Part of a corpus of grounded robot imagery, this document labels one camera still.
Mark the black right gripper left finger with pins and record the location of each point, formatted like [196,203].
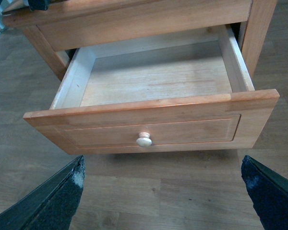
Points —
[52,205]

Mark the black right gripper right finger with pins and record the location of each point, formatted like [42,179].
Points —
[268,191]

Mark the wooden drawer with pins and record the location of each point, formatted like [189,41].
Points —
[182,91]

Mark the wooden nightstand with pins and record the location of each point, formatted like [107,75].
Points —
[69,24]

